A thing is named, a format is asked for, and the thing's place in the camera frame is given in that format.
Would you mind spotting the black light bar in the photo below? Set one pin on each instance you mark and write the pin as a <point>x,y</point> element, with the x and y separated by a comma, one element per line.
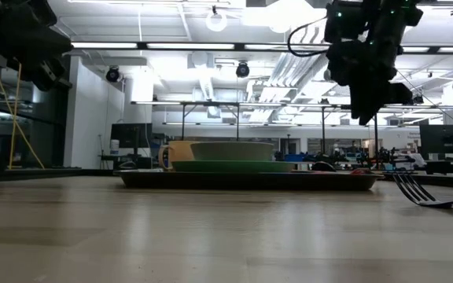
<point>239,46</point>

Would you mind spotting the white tub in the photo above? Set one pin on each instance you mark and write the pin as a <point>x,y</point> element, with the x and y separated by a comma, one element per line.
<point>114,148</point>

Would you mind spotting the brown plastic tray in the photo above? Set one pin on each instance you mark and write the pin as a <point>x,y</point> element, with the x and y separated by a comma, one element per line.
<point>250,181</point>

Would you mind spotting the round white lamp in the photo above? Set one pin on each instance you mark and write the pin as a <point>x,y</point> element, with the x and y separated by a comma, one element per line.
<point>208,23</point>

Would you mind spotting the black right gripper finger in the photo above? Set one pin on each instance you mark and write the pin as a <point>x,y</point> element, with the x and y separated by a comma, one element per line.
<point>368,102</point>

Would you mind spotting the black round spotlight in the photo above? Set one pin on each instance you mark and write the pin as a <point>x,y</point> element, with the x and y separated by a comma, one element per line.
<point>113,74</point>
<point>242,70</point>

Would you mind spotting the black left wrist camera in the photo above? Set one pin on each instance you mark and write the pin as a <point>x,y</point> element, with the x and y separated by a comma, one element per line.
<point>49,74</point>

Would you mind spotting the blue plastic bin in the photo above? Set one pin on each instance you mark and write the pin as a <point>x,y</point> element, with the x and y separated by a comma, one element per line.
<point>293,158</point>

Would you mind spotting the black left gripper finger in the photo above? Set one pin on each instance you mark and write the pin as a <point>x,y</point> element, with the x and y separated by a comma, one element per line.
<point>49,45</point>

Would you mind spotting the green plate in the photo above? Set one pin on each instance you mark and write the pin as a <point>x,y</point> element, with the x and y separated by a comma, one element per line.
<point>230,166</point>

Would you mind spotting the black metal rig frame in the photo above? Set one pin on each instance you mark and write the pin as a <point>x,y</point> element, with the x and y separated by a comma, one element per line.
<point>323,133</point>
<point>183,118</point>

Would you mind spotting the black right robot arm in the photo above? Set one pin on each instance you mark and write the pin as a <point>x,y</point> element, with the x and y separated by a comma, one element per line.
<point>391,19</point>

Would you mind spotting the white bowl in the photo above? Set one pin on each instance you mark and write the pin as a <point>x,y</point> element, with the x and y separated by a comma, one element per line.
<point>230,151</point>

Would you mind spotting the black computer monitor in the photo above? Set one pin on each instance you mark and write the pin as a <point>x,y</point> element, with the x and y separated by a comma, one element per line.
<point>444,139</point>
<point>132,135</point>

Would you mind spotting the pale orange plastic mug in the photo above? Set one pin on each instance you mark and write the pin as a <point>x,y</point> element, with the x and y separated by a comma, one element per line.
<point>179,151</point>

